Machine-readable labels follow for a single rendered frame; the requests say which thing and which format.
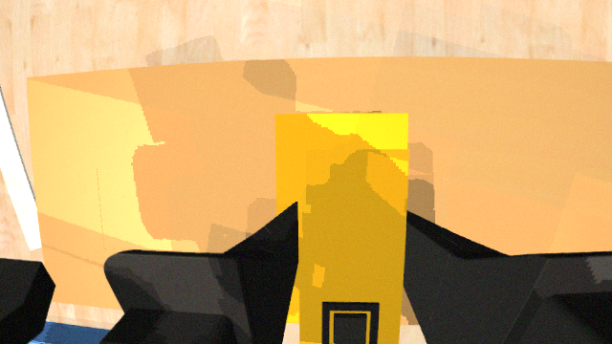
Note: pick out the blue rectangular tray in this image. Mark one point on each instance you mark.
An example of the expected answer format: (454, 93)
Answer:
(61, 333)

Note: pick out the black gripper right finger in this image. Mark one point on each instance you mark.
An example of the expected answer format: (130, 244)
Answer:
(463, 292)

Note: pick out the white flat strip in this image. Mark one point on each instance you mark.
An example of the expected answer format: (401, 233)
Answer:
(17, 179)

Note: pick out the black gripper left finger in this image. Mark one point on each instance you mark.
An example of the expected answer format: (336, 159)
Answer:
(251, 283)

